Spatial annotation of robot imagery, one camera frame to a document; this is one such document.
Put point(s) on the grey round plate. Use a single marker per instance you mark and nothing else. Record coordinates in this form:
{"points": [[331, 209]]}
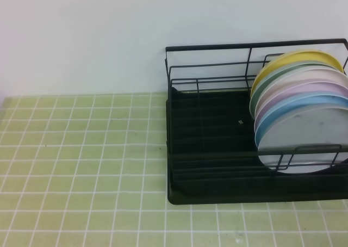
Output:
{"points": [[320, 125]]}

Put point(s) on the lilac plate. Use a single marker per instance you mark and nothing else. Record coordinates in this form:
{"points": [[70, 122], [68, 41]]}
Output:
{"points": [[292, 90]]}

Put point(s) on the light blue plate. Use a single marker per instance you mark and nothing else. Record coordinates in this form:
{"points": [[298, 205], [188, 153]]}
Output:
{"points": [[292, 103]]}

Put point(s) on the yellow plate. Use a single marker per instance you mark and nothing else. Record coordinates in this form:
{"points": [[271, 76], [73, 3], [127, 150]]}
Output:
{"points": [[296, 56]]}

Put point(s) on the black wire dish rack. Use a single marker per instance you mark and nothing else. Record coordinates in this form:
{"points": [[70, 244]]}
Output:
{"points": [[214, 68]]}

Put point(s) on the green plate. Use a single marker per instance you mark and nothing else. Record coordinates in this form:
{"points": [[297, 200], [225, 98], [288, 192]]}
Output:
{"points": [[258, 87]]}

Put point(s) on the beige pink plate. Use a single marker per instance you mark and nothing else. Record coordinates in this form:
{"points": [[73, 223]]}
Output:
{"points": [[298, 76]]}

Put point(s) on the black drip tray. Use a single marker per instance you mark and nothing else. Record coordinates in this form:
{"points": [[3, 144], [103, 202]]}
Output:
{"points": [[211, 158]]}

